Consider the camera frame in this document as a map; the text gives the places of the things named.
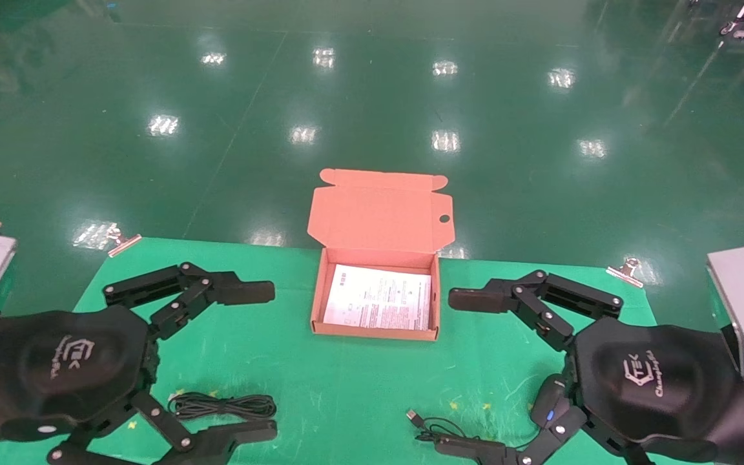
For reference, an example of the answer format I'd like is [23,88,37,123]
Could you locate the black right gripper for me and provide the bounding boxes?
[433,269,744,465]

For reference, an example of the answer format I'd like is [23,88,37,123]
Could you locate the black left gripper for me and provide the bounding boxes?
[0,262,278,465]

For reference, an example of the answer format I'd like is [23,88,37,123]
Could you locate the black wired mouse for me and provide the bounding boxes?
[406,373,572,453]

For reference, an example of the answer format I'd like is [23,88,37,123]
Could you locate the black data cable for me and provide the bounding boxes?
[167,392,278,421]

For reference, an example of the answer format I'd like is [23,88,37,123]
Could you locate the orange cardboard box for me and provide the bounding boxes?
[307,169,455,342]

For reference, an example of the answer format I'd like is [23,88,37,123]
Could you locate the metal binder clip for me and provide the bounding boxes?
[107,224,143,258]
[606,257,645,288]

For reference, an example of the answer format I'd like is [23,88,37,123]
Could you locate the green table mat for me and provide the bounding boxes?
[0,236,715,465]

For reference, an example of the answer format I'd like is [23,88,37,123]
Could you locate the white printed instruction sheet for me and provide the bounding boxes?
[324,263,433,331]

